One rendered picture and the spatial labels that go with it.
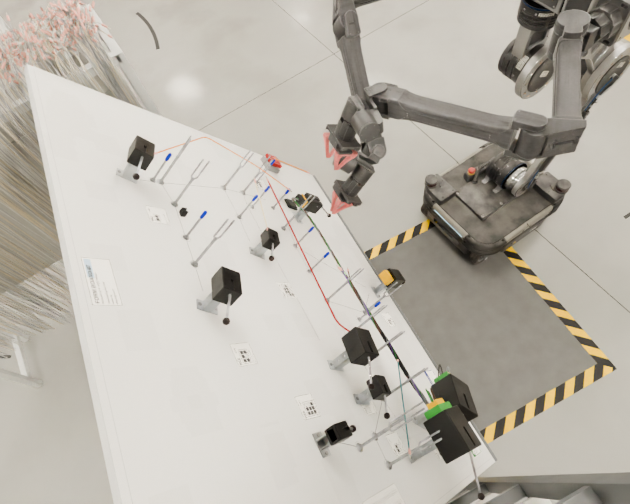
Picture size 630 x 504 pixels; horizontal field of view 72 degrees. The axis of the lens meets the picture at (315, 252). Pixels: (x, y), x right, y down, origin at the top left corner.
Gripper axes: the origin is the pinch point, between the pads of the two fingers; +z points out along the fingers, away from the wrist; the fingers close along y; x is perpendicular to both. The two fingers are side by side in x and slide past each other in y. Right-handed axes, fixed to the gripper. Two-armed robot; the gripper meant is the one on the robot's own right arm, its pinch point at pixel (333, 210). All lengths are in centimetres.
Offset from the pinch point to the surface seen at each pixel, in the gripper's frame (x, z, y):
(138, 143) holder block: -69, -14, 4
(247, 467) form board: -61, -3, 69
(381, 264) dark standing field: 93, 55, -25
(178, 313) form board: -66, -4, 41
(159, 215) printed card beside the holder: -64, -4, 15
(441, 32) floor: 185, -45, -179
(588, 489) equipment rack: -20, -28, 93
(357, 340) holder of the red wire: -29, -8, 53
